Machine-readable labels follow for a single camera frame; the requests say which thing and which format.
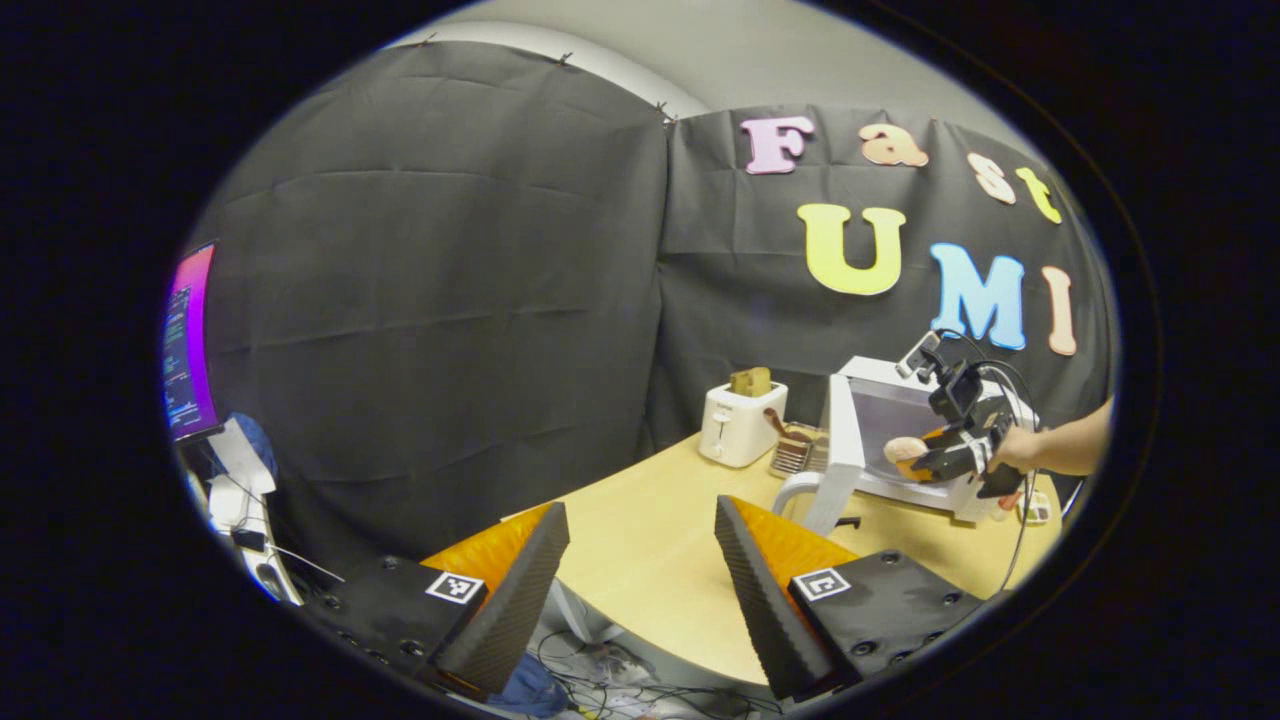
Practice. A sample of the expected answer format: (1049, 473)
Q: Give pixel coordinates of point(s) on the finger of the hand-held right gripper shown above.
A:
(950, 460)
(938, 434)

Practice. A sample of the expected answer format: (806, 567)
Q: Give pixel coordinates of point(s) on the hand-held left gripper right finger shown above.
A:
(765, 610)

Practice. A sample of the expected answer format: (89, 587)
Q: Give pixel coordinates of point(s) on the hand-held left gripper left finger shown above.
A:
(505, 620)

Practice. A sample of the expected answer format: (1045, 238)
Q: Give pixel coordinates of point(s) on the tan bread roll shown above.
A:
(905, 452)

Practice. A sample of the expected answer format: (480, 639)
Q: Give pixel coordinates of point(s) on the white microwave oven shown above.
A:
(845, 440)

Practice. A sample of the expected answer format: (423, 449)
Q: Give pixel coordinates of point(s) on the blue cloth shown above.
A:
(525, 690)

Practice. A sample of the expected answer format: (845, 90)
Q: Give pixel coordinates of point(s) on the white toaster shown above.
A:
(740, 430)

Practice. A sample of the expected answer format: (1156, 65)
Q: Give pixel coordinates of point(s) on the brown bread slice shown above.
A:
(750, 382)

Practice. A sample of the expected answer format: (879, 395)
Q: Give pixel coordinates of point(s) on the black backdrop cloth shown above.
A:
(440, 300)

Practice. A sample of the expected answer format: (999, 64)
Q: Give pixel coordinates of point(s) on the computer monitor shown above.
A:
(190, 340)

